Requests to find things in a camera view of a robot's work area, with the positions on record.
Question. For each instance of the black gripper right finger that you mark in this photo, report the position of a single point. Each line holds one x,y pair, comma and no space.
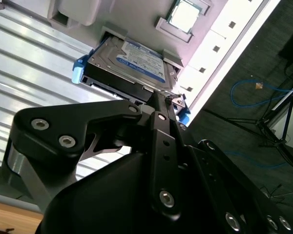
210,175

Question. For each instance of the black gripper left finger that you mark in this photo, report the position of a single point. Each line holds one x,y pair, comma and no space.
51,119

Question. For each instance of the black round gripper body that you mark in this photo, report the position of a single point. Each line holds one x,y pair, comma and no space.
107,195

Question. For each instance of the hard disk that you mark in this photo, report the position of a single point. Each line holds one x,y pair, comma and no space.
136,58

